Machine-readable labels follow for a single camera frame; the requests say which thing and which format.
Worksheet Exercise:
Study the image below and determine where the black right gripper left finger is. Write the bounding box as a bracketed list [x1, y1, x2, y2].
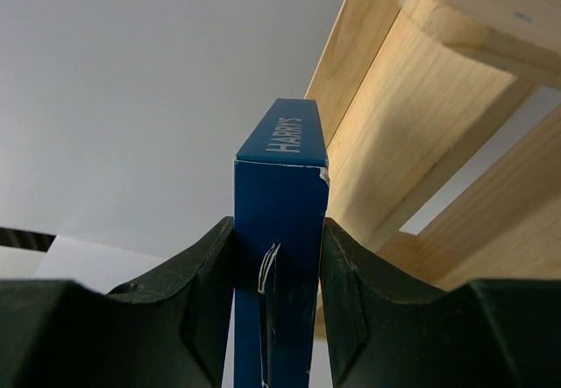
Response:
[1, 217, 235, 387]

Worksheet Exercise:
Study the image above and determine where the wooden shelf unit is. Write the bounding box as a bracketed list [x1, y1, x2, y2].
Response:
[306, 0, 560, 289]

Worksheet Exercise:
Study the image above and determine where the blue Harry's razor box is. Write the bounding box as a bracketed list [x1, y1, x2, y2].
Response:
[233, 99, 330, 387]

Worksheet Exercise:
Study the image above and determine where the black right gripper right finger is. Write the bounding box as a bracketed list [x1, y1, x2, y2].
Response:
[321, 219, 560, 387]

